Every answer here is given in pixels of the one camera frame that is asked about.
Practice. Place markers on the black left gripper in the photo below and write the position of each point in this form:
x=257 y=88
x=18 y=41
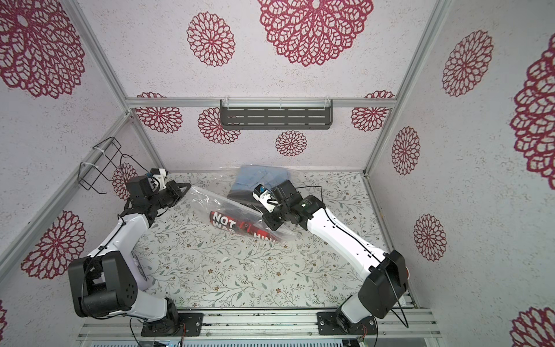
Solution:
x=172 y=187

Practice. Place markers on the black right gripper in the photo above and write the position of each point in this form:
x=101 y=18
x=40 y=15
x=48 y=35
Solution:
x=272 y=215

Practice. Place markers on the clear plastic vacuum bag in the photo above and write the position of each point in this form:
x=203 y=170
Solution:
x=205 y=201

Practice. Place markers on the light blue shirt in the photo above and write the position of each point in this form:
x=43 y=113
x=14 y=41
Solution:
x=250 y=177

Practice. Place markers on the red black plaid shirt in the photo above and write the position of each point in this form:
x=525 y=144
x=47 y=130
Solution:
x=239 y=226

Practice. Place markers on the dark grey shirt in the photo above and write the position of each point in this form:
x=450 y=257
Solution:
x=245 y=197

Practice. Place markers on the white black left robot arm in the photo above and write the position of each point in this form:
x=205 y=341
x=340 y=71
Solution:
x=110 y=282

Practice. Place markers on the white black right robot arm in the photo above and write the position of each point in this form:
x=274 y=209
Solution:
x=384 y=274

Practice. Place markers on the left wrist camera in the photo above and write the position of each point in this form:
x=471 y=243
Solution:
x=157 y=178

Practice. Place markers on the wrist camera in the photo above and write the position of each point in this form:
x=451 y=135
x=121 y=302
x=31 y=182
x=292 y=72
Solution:
x=265 y=198
x=157 y=178

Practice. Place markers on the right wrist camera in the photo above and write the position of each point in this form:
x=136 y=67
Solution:
x=265 y=198

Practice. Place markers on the black wire wall rack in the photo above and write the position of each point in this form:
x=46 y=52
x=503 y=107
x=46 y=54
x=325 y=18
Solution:
x=110 y=166

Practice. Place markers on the dark grey wall shelf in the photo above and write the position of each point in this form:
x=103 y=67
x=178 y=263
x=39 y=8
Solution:
x=276 y=115

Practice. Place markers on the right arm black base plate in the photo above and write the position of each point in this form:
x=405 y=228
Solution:
x=333 y=323

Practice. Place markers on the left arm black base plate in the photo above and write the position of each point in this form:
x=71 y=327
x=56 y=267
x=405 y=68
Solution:
x=183 y=324

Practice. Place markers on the aluminium mounting rail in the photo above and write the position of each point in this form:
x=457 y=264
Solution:
x=243 y=324

